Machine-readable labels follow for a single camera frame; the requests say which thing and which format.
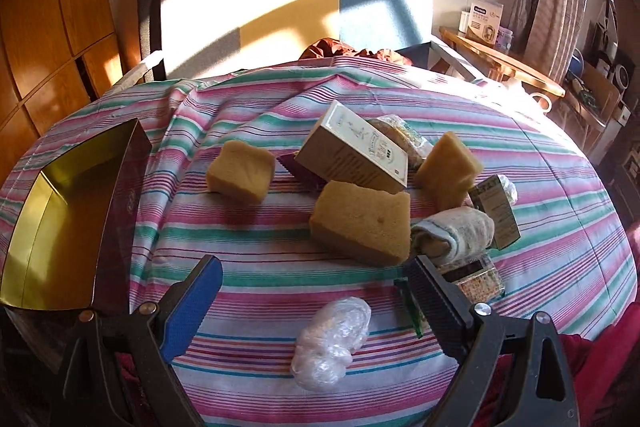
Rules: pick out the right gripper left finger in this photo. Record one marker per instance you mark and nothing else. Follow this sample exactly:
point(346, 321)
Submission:
point(117, 370)

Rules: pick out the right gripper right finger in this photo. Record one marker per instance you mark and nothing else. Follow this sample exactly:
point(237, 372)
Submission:
point(476, 336)

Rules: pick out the grain snack packet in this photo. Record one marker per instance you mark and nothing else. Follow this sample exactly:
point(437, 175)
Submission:
point(477, 278)

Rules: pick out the small green white carton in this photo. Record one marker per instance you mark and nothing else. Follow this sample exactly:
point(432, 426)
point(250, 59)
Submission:
point(488, 196)

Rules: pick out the large yellow sponge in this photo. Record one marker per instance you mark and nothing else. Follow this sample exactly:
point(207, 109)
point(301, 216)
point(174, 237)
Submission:
point(368, 225)

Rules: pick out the white plastic bag ball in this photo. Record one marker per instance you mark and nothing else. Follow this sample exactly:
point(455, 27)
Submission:
point(509, 189)

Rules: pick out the clear plastic bag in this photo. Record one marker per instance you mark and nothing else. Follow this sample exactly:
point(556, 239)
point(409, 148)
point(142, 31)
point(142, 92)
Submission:
point(325, 348)

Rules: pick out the packaged bread snack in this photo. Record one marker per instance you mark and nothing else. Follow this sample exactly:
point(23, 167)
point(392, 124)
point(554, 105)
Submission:
point(402, 134)

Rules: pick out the cream tea carton box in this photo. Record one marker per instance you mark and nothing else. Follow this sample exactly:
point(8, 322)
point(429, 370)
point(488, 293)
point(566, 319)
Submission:
point(344, 147)

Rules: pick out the square yellow sponge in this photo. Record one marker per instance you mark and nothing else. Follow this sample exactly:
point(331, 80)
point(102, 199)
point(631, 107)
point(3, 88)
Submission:
point(241, 171)

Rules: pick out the rolled white sock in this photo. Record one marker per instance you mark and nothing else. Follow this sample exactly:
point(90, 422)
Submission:
point(453, 235)

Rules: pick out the gold tin box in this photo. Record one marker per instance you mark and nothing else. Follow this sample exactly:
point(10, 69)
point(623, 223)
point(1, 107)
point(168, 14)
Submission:
point(71, 246)

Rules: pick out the red blanket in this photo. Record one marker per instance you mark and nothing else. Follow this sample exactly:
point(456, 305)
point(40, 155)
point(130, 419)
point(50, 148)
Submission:
point(600, 371)

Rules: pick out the upright yellow sponge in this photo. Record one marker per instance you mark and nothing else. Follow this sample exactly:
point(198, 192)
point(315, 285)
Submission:
point(448, 172)

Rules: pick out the striped bed sheet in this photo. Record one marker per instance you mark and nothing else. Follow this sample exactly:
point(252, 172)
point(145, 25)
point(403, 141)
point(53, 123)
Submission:
point(572, 260)

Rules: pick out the purple foil wrapper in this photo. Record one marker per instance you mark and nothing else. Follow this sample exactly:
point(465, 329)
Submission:
point(301, 174)

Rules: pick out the white mug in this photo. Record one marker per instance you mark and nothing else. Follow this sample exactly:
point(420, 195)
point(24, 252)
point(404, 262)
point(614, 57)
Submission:
point(542, 101)

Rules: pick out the cardboard box with clutter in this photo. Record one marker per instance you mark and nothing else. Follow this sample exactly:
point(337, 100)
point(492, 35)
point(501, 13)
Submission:
point(592, 96)

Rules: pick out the wooden side table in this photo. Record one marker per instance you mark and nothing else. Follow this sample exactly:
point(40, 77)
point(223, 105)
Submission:
point(501, 65)

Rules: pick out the white blue product box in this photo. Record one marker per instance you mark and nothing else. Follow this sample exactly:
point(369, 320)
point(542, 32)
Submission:
point(484, 22)

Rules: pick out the dark red clothes heap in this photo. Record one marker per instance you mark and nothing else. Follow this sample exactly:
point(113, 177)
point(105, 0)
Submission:
point(329, 47)

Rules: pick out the wooden wardrobe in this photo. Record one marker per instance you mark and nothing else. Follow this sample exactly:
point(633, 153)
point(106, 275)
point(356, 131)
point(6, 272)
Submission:
point(56, 57)

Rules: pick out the sunlit bed mattress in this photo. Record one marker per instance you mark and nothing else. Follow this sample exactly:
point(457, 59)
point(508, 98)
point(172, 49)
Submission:
point(205, 38)

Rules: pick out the dark bed headboard post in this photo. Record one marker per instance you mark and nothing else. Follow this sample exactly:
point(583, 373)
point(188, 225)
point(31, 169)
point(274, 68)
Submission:
point(149, 27)

